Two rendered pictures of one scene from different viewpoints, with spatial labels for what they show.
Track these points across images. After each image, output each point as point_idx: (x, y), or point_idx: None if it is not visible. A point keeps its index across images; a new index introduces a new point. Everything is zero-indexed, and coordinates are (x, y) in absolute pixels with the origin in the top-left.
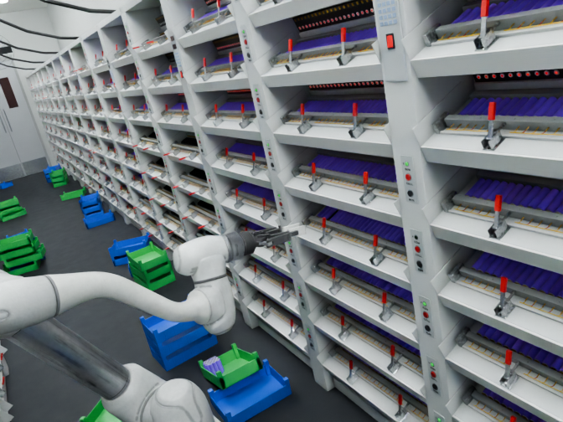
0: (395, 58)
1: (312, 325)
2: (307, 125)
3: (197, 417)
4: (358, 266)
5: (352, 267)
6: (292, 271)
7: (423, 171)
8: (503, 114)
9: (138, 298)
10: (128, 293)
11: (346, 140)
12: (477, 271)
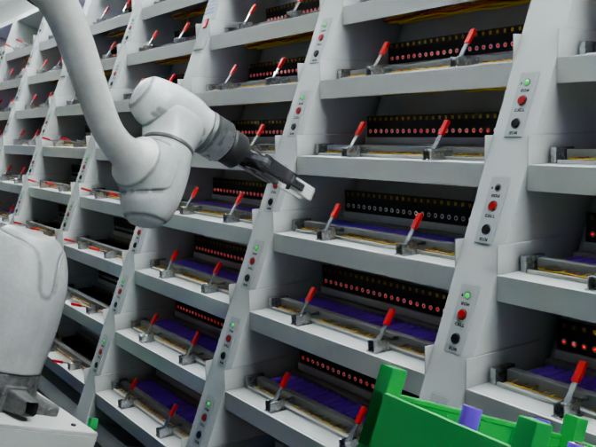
0: None
1: (222, 394)
2: (380, 69)
3: (48, 286)
4: (369, 265)
5: (336, 309)
6: (234, 299)
7: (548, 90)
8: None
9: (88, 56)
10: (82, 36)
11: (442, 68)
12: (565, 260)
